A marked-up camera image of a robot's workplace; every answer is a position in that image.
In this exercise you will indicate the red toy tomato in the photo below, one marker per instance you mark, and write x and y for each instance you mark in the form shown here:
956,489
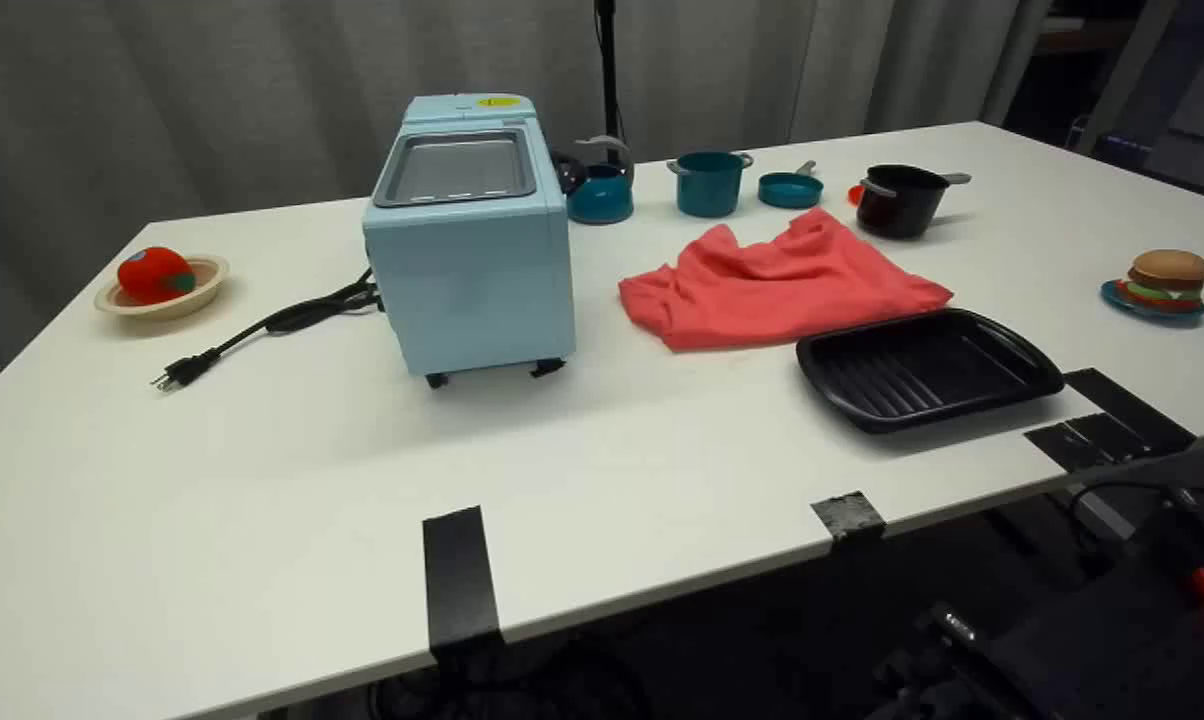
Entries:
154,272

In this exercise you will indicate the black pot with red knob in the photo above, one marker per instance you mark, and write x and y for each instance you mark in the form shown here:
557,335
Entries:
901,201

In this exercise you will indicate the teal toy kettle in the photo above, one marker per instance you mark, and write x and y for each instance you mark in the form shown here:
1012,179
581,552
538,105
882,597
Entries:
599,190

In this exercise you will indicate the long black tape strip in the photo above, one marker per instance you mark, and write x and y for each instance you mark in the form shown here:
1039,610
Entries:
463,581

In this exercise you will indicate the red fruit on plate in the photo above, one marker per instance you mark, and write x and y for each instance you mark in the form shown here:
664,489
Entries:
206,285

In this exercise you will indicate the red shirt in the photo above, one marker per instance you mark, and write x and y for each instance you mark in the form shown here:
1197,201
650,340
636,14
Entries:
772,285

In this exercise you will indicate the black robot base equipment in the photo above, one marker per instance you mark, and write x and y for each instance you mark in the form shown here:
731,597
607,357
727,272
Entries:
1106,625

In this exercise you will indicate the black stand pole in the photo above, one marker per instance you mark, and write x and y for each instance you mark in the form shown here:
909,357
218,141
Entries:
608,61

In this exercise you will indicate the black ridged grill tray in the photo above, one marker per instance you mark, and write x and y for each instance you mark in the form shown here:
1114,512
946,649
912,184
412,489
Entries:
927,365

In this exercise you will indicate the toy hamburger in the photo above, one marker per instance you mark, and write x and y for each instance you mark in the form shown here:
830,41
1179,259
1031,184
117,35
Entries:
1165,282

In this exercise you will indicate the light blue toaster oven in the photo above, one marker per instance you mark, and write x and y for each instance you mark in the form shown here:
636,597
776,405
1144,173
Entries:
473,285

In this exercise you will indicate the dark background furniture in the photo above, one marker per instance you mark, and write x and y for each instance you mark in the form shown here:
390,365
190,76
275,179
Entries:
1162,83

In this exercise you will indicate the small blue plate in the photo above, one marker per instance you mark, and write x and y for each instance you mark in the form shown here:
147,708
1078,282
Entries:
1118,300

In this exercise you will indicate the small teal toy pan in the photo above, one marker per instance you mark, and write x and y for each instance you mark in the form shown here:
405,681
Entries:
790,190

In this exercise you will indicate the small black tape square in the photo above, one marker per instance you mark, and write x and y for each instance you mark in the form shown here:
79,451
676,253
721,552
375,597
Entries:
849,512

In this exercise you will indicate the teal toy pot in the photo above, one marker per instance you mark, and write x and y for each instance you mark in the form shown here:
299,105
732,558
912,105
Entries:
709,182

